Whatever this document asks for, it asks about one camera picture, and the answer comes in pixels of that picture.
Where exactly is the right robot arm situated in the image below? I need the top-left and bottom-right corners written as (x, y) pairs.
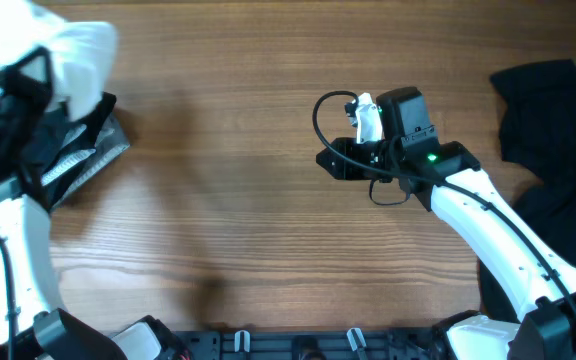
top-left (316, 87), bottom-right (576, 359)

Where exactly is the black folded garment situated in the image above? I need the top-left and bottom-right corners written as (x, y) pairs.
top-left (0, 93), bottom-right (130, 208)

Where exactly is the white t-shirt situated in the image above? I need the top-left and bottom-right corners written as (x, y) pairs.
top-left (0, 0), bottom-right (118, 122)

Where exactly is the right black cable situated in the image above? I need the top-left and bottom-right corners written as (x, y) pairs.
top-left (310, 89), bottom-right (576, 360)

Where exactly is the grey folded garment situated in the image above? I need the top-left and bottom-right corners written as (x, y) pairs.
top-left (42, 113), bottom-right (130, 211)

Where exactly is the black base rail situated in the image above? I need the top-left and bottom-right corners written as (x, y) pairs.
top-left (112, 314), bottom-right (449, 360)

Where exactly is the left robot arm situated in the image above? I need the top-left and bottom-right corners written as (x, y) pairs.
top-left (0, 46), bottom-right (129, 359)

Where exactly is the black garment on right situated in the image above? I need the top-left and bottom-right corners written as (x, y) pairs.
top-left (477, 59), bottom-right (576, 324)

